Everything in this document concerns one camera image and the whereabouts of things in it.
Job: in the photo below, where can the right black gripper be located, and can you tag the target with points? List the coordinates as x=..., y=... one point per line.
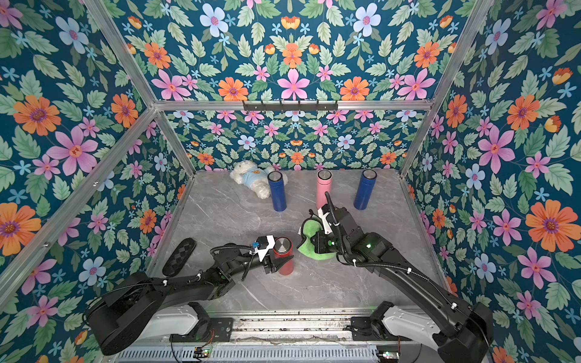
x=330, y=222

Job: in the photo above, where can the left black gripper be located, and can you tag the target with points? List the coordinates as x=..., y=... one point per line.
x=271, y=266

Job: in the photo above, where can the red thermos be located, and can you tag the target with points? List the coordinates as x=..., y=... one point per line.
x=283, y=249

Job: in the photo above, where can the green microfiber cloth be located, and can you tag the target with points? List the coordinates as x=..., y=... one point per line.
x=308, y=231

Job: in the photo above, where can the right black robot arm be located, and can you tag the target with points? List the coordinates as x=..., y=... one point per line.
x=455, y=329

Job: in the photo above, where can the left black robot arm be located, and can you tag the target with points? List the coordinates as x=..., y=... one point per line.
x=143, y=306

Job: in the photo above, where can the pink thermos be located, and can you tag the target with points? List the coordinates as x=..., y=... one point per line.
x=324, y=184

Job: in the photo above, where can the blue thermos right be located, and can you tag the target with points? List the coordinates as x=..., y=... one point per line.
x=365, y=189

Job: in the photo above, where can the dark blue thermos left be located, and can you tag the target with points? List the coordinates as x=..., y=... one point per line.
x=276, y=184

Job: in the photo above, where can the black checkered oval pad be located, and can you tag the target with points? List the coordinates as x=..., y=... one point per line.
x=179, y=257

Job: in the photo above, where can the white teddy bear plush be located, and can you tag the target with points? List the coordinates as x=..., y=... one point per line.
x=255, y=178

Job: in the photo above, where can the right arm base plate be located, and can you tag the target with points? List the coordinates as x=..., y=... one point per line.
x=366, y=329

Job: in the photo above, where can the black wall hook rail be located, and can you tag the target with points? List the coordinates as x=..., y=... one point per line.
x=283, y=106

